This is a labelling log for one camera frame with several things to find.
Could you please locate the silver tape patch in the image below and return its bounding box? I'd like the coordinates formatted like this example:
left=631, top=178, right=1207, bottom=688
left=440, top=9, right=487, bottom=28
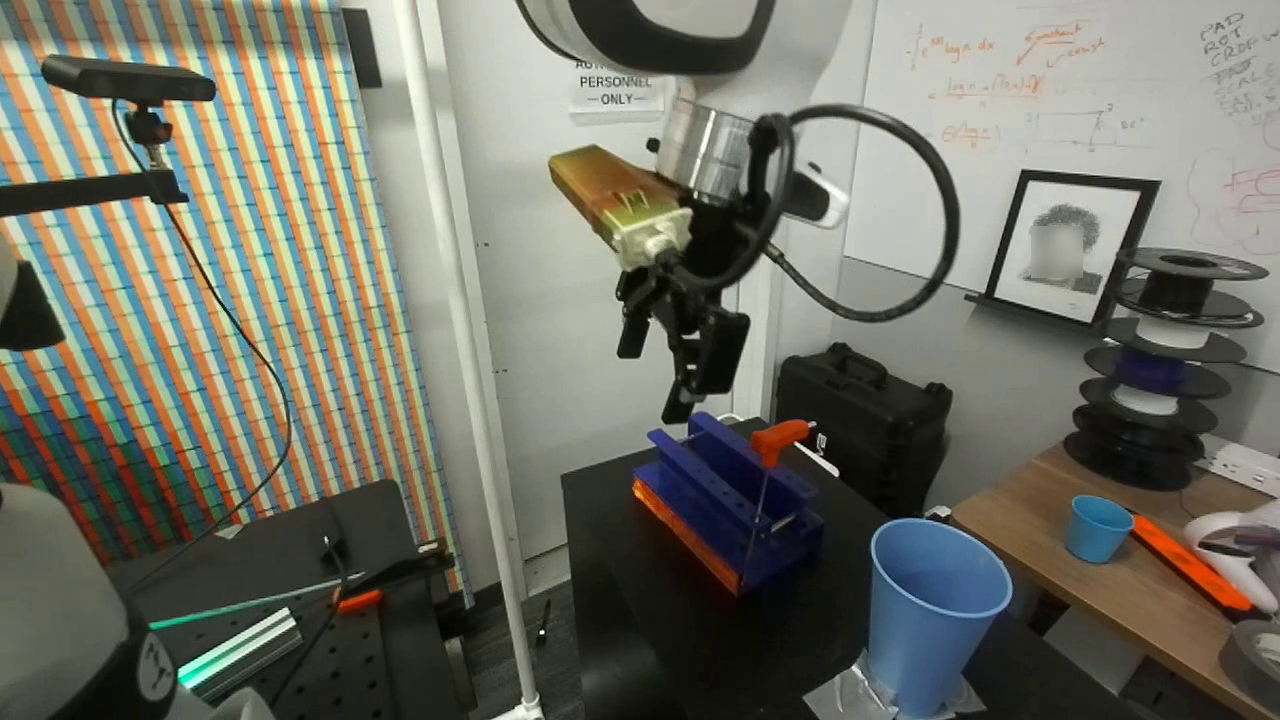
left=802, top=650, right=988, bottom=720

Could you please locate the white paper sign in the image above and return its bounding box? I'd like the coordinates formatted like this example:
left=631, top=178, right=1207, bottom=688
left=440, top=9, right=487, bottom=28
left=569, top=58, right=667, bottom=118

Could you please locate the black clamp orange tip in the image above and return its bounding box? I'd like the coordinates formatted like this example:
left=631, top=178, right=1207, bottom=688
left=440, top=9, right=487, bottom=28
left=318, top=534, right=457, bottom=615

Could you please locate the whiteboard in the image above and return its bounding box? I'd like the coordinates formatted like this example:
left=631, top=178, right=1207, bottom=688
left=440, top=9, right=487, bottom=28
left=843, top=0, right=1280, bottom=373

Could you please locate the striped colourful board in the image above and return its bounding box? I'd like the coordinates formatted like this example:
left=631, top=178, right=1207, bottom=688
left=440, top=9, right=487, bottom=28
left=0, top=0, right=473, bottom=597

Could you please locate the black framed picture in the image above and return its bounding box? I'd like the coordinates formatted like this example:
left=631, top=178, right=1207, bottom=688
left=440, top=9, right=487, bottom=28
left=984, top=169, right=1163, bottom=329

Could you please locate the flat orange bar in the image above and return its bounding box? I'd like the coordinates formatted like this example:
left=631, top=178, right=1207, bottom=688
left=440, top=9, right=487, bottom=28
left=1130, top=513, right=1257, bottom=614

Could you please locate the blue tool rack orange base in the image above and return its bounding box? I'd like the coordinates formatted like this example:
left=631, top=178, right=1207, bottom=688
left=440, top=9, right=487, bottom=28
left=632, top=411, right=827, bottom=599

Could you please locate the white hand controller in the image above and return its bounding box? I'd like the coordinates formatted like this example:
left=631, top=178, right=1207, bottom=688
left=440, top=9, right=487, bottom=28
left=1184, top=500, right=1280, bottom=615

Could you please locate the small blue plastic cup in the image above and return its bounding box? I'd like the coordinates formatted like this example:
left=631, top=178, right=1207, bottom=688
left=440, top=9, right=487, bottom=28
left=1063, top=494, right=1136, bottom=565

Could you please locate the stack of filament spools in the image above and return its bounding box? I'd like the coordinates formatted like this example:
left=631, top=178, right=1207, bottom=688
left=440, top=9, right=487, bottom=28
left=1062, top=247, right=1270, bottom=492

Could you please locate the grey tape roll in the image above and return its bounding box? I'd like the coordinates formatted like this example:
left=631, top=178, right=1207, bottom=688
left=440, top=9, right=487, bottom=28
left=1217, top=619, right=1280, bottom=714

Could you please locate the white power strip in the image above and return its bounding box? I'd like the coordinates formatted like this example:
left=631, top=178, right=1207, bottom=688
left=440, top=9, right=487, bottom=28
left=1194, top=434, right=1280, bottom=499

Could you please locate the black cable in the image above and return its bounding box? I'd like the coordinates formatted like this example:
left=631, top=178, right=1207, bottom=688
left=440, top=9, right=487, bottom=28
left=111, top=98, right=294, bottom=593

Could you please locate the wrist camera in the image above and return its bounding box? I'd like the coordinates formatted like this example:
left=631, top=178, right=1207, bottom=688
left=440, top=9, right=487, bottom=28
left=548, top=145, right=694, bottom=272

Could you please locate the black hard case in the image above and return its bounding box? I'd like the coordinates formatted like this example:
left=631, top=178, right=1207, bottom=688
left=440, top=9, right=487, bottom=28
left=772, top=342, right=954, bottom=518

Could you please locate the large blue plastic cup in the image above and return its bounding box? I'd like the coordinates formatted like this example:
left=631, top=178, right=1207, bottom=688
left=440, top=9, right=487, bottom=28
left=866, top=517, right=1014, bottom=720

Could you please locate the camera on mount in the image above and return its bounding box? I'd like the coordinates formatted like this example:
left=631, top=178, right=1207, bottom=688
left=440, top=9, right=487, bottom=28
left=0, top=55, right=218, bottom=219

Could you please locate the aluminium extrusion bar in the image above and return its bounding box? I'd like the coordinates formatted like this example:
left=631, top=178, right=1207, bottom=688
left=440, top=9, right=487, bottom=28
left=148, top=604, right=303, bottom=693

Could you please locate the wooden table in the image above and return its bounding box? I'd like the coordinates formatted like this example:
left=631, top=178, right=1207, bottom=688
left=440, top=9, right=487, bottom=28
left=949, top=444, right=1280, bottom=720

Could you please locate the white pole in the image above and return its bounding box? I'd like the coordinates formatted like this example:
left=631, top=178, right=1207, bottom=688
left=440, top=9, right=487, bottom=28
left=393, top=0, right=547, bottom=720

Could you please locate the orange T-handle hex key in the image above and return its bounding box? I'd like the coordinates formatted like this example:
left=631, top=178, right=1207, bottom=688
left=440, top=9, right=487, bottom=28
left=748, top=419, right=818, bottom=563

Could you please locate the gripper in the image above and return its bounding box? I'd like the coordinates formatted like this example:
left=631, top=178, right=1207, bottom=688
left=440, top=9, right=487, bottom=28
left=614, top=198, right=779, bottom=426

